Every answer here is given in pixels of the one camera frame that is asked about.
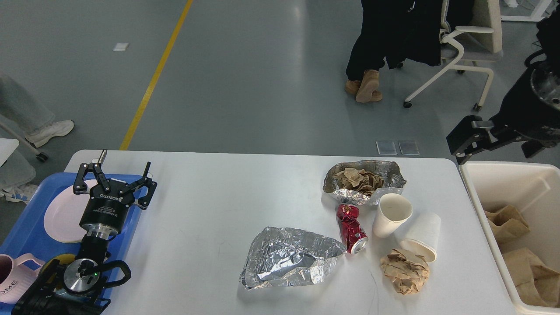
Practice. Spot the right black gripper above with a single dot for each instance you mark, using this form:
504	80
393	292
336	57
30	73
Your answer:
530	110

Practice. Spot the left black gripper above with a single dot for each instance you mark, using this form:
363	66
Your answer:
110	200

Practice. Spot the pink plate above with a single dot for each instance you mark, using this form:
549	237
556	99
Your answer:
64	213

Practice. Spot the pink home mug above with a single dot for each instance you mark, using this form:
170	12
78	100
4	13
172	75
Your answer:
15	277

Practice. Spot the white paper cup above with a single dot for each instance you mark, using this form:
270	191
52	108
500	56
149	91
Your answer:
422	236
393	210

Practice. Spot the foil tray with paper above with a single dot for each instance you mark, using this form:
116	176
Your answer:
389	170

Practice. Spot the large brown paper bag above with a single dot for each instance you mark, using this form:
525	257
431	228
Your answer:
536	283

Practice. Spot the foil sheet front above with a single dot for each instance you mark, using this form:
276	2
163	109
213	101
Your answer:
289	257

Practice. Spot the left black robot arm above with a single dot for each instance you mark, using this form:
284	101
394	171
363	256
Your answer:
75	288

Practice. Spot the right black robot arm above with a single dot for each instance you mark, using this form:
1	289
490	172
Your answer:
548	36

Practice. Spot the beige plastic bin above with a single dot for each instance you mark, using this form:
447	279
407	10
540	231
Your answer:
534	190

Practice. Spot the white chair at left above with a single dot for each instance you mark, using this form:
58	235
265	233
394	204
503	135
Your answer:
16	172

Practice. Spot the white office chair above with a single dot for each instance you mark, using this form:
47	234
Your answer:
462	48

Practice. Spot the person in grey trousers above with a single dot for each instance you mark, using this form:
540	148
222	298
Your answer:
15	100

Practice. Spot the flattened white paper cup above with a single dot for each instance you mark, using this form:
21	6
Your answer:
422	236

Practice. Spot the white desk leg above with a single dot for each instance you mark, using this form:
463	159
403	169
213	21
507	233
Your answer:
526	10

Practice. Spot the crumpled brown paper in foil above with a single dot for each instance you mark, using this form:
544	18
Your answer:
361	181

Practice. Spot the person in black clothes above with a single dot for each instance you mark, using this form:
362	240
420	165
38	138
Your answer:
392	31

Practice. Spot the crumpled brown paper ball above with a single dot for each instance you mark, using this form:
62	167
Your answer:
407	271

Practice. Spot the crushed red soda can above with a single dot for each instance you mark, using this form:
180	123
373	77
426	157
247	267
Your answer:
352	234

